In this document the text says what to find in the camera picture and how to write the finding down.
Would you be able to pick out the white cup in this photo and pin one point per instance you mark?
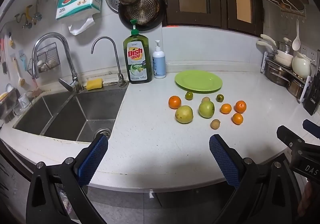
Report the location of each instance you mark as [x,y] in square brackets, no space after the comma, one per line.
[24,101]

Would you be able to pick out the lidded steel pot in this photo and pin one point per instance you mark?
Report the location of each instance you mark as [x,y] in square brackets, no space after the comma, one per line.
[285,46]

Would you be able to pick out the small dark green fruit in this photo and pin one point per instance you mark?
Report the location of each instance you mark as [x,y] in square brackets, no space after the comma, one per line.
[220,97]
[189,95]

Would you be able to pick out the green dish soap bottle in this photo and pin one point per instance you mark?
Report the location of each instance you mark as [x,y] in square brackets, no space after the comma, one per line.
[137,64]

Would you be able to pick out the dark wooden window frame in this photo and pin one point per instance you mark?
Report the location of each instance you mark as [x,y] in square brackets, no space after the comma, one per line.
[217,14]

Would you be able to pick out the wall hook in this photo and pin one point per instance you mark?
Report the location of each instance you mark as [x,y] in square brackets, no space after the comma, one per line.
[28,13]
[37,11]

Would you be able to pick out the large orange mandarin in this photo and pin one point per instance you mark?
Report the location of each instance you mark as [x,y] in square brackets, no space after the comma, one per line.
[174,102]

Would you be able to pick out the white wall outlet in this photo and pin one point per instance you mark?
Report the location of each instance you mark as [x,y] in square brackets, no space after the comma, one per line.
[308,50]

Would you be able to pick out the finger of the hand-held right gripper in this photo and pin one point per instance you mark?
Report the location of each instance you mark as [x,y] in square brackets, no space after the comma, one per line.
[286,135]
[311,126]

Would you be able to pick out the green plate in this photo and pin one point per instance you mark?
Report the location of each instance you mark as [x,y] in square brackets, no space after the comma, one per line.
[197,80]

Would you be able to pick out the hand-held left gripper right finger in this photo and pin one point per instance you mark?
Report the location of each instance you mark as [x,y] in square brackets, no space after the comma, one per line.
[225,161]

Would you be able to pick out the white pan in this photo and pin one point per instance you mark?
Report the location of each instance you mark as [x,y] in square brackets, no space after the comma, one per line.
[268,38]
[283,59]

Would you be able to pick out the large steel faucet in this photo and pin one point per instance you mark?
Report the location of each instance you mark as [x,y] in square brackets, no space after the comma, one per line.
[68,59]

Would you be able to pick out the person's right hand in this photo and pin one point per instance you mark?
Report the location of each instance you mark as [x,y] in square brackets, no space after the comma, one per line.
[305,199]

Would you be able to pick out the small orange mandarin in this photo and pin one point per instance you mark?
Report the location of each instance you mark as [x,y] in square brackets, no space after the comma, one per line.
[226,108]

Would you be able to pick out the white pot rack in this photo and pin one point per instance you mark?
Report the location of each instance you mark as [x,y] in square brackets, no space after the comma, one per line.
[306,89]

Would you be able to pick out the white spoon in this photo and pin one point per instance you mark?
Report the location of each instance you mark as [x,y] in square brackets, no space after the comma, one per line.
[296,43]

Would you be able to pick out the yellow sponge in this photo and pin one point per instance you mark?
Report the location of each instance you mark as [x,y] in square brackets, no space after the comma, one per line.
[94,84]

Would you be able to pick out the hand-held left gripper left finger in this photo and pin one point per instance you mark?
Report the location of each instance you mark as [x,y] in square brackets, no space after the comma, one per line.
[92,161]

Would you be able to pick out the small steel pot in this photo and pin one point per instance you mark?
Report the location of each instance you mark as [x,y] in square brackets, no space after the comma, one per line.
[296,88]

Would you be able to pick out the steel sink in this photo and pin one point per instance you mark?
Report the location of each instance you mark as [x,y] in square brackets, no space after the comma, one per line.
[70,116]

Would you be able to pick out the thin steel faucet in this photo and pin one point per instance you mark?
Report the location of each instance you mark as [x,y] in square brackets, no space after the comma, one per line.
[116,56]

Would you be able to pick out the white blue pump bottle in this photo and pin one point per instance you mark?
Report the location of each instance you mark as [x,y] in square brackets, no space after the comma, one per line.
[159,64]

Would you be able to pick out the metal strainer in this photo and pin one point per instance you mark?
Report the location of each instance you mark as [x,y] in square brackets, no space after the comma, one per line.
[147,9]

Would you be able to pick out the yellowish green apple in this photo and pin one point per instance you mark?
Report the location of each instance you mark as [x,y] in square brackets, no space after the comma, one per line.
[184,114]

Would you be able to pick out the white pitcher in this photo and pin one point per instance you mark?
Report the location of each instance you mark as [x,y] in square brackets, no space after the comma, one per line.
[301,66]

